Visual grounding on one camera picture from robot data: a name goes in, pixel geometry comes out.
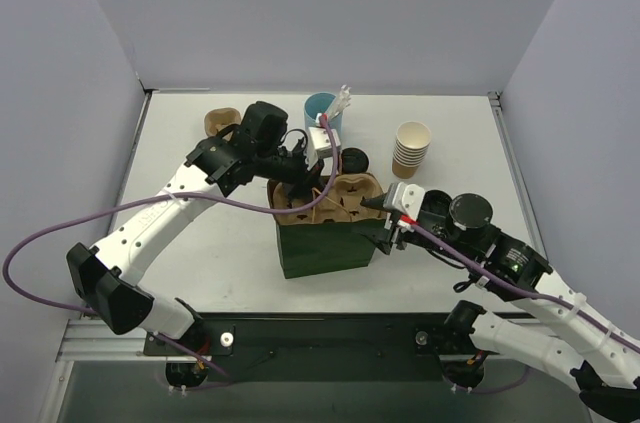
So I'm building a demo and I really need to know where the pulp cup carrier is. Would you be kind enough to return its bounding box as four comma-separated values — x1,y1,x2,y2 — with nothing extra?
274,173,385,226

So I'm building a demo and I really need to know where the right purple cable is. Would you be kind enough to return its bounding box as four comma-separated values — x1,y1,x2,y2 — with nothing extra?
399,217,640,397

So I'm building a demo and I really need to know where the brown paper bag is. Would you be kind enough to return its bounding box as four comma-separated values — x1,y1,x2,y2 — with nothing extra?
266,170,390,281

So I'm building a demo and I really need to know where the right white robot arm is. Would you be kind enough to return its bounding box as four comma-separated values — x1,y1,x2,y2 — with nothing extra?
361,183,639,422

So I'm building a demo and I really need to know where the stack of brown paper cups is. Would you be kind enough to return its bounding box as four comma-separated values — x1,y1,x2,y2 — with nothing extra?
392,121,432,179

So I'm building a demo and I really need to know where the black plastic cup lid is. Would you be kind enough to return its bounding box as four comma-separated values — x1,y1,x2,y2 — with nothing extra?
340,147,370,174

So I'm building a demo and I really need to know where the light blue cylindrical container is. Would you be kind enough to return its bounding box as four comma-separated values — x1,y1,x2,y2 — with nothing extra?
304,92,342,135

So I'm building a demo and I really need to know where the stack of pulp cup carriers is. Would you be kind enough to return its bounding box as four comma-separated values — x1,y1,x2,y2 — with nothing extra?
204,107,242,137

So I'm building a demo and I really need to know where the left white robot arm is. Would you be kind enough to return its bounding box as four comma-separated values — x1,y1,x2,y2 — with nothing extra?
66,101,340,354

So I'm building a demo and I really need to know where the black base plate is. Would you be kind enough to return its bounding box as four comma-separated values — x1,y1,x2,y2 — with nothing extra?
143,313,489,388

